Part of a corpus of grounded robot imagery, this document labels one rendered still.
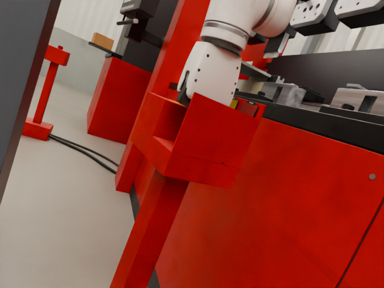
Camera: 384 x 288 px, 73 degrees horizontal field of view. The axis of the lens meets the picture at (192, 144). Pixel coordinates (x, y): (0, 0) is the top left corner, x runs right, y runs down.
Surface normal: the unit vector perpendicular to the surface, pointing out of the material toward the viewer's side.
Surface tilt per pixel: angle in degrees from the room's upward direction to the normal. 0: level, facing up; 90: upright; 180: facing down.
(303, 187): 90
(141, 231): 90
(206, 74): 91
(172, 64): 90
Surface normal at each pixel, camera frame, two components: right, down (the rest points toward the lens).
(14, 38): 0.36, 0.29
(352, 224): -0.88, -0.29
